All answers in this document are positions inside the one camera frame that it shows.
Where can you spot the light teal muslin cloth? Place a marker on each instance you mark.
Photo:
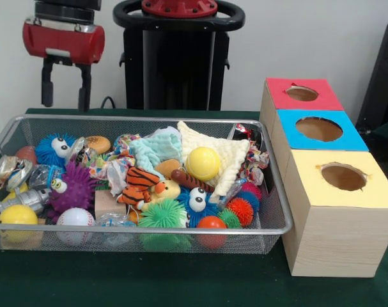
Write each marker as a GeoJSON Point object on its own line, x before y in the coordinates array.
{"type": "Point", "coordinates": [149, 152]}

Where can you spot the orange red ball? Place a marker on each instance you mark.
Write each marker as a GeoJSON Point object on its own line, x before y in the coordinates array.
{"type": "Point", "coordinates": [211, 222]}

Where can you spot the yellow smiley ball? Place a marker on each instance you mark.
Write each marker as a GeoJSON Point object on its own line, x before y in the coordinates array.
{"type": "Point", "coordinates": [18, 215]}

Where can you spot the orange striped tiger plush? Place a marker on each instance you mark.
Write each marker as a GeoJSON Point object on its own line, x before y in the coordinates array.
{"type": "Point", "coordinates": [139, 179]}

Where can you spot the cream muslin cloth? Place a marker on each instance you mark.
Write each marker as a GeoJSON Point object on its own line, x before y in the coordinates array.
{"type": "Point", "coordinates": [222, 150]}

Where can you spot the yellow tennis ball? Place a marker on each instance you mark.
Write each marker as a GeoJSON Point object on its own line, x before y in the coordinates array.
{"type": "Point", "coordinates": [202, 163]}

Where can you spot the white baseball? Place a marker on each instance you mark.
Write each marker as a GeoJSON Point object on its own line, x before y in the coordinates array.
{"type": "Point", "coordinates": [75, 217]}

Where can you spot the black chair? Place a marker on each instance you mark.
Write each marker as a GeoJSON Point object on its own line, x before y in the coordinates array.
{"type": "Point", "coordinates": [382, 73]}

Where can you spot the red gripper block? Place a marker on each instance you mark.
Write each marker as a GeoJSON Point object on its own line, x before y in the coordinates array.
{"type": "Point", "coordinates": [62, 43]}

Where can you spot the shallow metal mesh bin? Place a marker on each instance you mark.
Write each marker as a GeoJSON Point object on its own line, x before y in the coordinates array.
{"type": "Point", "coordinates": [260, 243]}

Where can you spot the wooden box with three holes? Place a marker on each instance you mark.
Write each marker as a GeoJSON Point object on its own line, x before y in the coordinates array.
{"type": "Point", "coordinates": [334, 243]}

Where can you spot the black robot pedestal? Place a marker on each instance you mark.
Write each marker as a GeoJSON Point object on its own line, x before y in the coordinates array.
{"type": "Point", "coordinates": [177, 70]}

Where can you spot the blue spiky toy with eyes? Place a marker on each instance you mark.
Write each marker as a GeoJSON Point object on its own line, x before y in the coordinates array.
{"type": "Point", "coordinates": [46, 152]}

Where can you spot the purple spiky toy with eyes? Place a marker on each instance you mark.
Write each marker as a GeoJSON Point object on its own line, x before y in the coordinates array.
{"type": "Point", "coordinates": [77, 192]}

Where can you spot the green spiky ball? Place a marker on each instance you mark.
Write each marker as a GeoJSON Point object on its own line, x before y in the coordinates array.
{"type": "Point", "coordinates": [163, 214]}

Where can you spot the toy hamburger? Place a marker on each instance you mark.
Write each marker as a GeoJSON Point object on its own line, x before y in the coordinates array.
{"type": "Point", "coordinates": [97, 144]}

